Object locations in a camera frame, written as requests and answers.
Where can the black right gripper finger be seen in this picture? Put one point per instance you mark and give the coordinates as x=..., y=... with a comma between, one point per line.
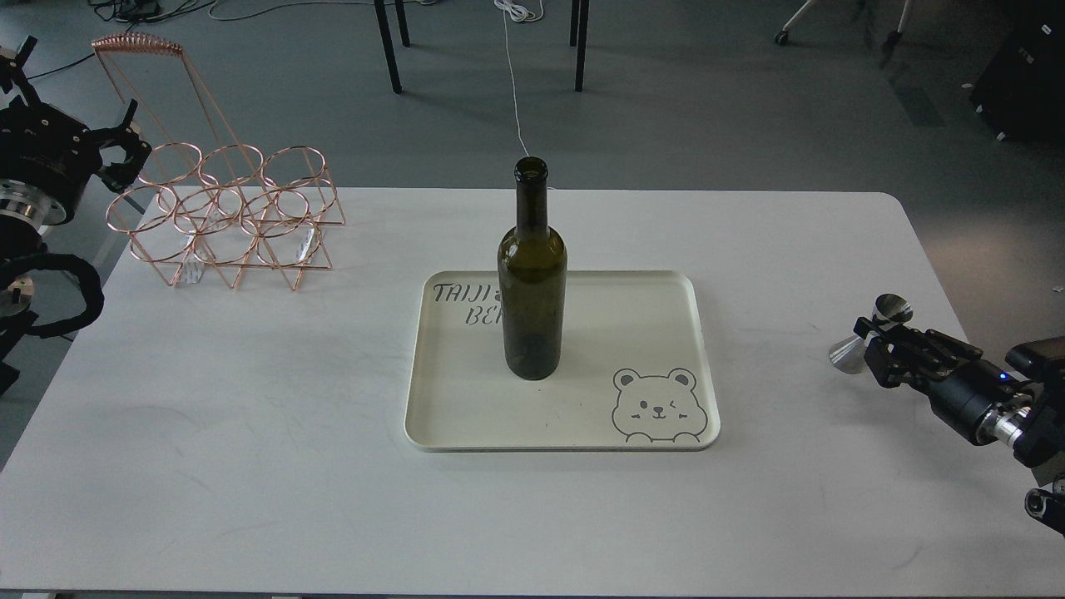
x=894, y=364
x=935, y=347

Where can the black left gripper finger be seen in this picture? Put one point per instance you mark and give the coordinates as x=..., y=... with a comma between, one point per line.
x=119, y=176
x=124, y=135

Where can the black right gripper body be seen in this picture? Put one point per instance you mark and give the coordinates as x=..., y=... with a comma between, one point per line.
x=968, y=393

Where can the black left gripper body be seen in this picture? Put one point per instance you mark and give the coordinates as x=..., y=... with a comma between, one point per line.
x=41, y=147

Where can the steel double jigger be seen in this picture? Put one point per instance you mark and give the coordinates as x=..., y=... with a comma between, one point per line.
x=889, y=311

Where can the dark green wine bottle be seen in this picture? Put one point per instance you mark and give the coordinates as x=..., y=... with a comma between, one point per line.
x=532, y=271

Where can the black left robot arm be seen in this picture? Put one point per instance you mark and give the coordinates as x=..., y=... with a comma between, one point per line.
x=24, y=210

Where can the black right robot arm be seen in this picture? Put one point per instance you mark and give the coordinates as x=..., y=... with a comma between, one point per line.
x=1039, y=437

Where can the cream bear serving tray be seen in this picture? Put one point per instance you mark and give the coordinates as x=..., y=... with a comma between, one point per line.
x=634, y=373

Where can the black equipment box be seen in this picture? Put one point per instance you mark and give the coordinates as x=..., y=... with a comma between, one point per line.
x=1021, y=91

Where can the black table leg left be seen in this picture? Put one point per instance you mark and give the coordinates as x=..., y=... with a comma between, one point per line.
x=387, y=40

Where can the black table leg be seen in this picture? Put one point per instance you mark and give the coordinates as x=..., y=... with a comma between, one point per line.
x=387, y=40
x=578, y=34

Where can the black table leg right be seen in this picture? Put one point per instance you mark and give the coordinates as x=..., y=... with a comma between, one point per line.
x=578, y=34

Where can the copper wire bottle rack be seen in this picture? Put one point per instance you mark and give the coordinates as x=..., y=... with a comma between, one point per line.
x=225, y=209

